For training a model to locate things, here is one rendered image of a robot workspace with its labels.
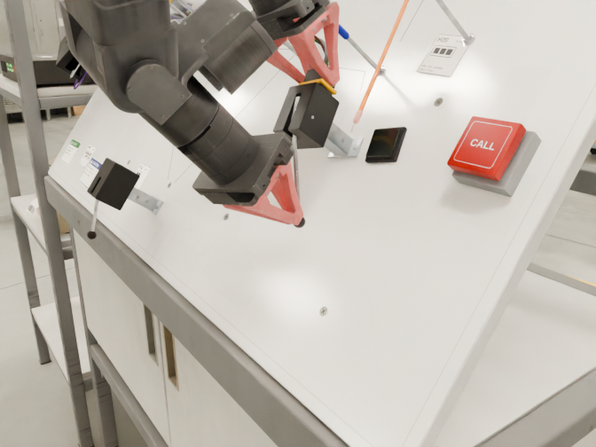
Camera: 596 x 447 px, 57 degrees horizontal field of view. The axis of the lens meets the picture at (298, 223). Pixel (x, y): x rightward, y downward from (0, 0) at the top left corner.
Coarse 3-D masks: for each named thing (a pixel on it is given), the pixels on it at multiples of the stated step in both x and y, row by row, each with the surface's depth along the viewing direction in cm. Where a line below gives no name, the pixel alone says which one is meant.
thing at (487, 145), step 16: (480, 128) 47; (496, 128) 46; (512, 128) 45; (464, 144) 48; (480, 144) 47; (496, 144) 46; (512, 144) 45; (448, 160) 48; (464, 160) 47; (480, 160) 46; (496, 160) 45; (496, 176) 45
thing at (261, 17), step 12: (252, 0) 54; (264, 0) 53; (276, 0) 53; (288, 0) 53; (300, 0) 51; (252, 12) 58; (264, 12) 54; (276, 12) 53; (288, 12) 52; (300, 12) 51
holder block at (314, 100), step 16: (288, 96) 59; (304, 96) 57; (320, 96) 57; (288, 112) 58; (304, 112) 56; (320, 112) 57; (288, 128) 57; (304, 128) 56; (320, 128) 58; (304, 144) 59; (320, 144) 58
